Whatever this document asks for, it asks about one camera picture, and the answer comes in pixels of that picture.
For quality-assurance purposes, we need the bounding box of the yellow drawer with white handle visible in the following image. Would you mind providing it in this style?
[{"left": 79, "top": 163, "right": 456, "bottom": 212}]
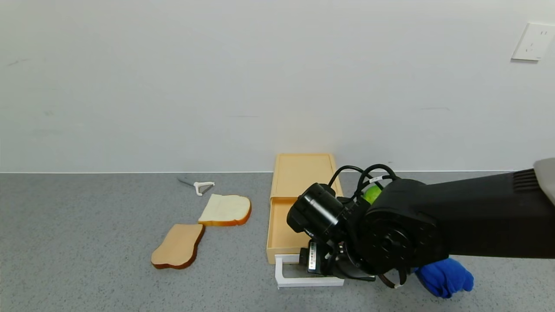
[{"left": 266, "top": 197, "right": 346, "bottom": 289}]

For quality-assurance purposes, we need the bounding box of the white bread slice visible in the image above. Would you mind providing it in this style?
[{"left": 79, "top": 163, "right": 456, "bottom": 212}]
[{"left": 198, "top": 193, "right": 252, "bottom": 228}]

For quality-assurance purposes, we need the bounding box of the grey and white peeler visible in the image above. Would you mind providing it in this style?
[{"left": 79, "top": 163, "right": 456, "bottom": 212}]
[{"left": 177, "top": 177, "right": 215, "bottom": 197}]

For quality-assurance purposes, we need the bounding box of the green lime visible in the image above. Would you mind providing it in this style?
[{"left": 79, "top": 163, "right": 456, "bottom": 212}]
[{"left": 363, "top": 185, "right": 383, "bottom": 205}]

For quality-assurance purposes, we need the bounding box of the brown toast slice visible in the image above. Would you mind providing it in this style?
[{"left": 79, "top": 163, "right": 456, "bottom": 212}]
[{"left": 150, "top": 224, "right": 206, "bottom": 270}]

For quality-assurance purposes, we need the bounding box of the blue rolled cloth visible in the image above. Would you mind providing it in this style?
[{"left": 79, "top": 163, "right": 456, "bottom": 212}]
[{"left": 413, "top": 257, "right": 474, "bottom": 299}]

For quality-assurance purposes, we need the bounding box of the black camera cable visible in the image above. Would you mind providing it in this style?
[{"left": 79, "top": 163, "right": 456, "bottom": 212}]
[{"left": 327, "top": 164, "right": 399, "bottom": 193}]

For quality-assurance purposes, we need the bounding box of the white wall socket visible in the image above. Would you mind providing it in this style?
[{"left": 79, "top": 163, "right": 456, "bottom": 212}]
[{"left": 511, "top": 22, "right": 555, "bottom": 62}]

